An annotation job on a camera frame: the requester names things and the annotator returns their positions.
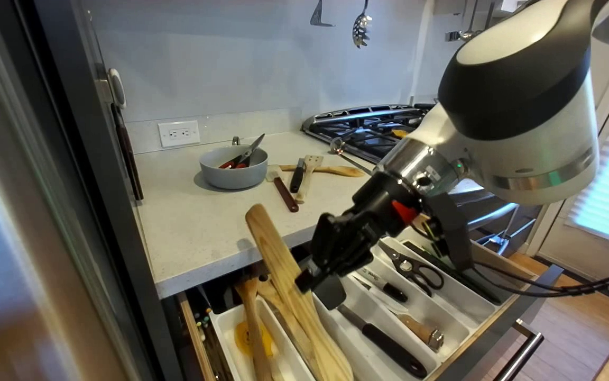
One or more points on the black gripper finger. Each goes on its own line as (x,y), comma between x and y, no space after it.
(331,290)
(311,275)

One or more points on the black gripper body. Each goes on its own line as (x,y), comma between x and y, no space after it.
(369,218)

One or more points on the wide wooden spatula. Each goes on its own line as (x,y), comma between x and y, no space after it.
(276,246)

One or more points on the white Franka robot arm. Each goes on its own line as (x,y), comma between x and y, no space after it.
(522,106)

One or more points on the long wooden spatula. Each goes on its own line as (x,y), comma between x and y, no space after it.
(276,314)

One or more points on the flat wooden spatula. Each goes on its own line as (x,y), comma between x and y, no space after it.
(328,170)

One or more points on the slotted wooden spatula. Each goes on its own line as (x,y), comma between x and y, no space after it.
(311,168)

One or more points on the black turner spatula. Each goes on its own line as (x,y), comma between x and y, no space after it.
(389,349)

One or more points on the wooden drawer steel front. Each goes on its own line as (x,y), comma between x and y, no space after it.
(486,339)

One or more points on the hanging metal spatula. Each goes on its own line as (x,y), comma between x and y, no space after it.
(320,17)

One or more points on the black scissors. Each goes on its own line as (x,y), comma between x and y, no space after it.
(412,270)

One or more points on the wooden spoon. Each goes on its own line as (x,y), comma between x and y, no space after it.
(253,317)

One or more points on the stainless steel gas range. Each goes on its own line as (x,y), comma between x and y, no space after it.
(360,130)

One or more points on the grey bowl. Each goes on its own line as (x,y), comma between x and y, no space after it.
(234,175)

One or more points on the hanging slotted spoon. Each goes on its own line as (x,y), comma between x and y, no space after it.
(363,29)

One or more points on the hanging metal ladle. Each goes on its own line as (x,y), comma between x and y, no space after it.
(455,35)

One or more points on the stainless steel refrigerator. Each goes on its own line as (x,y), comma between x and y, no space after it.
(22,211)

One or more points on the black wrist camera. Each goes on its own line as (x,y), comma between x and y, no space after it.
(454,233)

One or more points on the white wall outlet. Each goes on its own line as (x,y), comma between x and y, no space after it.
(179,134)

